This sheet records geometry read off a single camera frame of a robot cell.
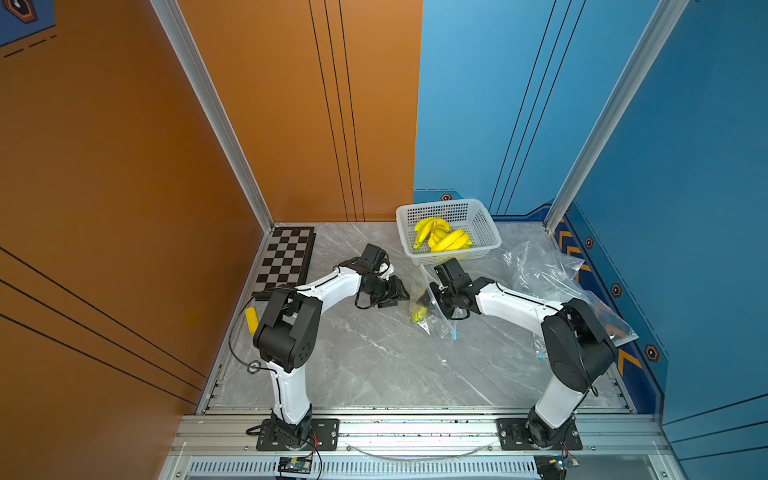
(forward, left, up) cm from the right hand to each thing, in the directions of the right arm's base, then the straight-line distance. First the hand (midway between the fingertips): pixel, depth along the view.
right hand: (418, 303), depth 90 cm
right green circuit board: (-39, -33, -7) cm, 51 cm away
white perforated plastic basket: (+41, -22, -1) cm, 46 cm away
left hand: (+3, +3, 0) cm, 4 cm away
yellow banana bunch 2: (+25, -14, +1) cm, 29 cm away
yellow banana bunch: (+28, -5, +4) cm, 29 cm away
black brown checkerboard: (+19, +46, -2) cm, 50 cm away
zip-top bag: (+16, -38, +1) cm, 41 cm away
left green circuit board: (-40, +32, -9) cm, 52 cm away
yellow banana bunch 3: (-4, 0, +1) cm, 4 cm away
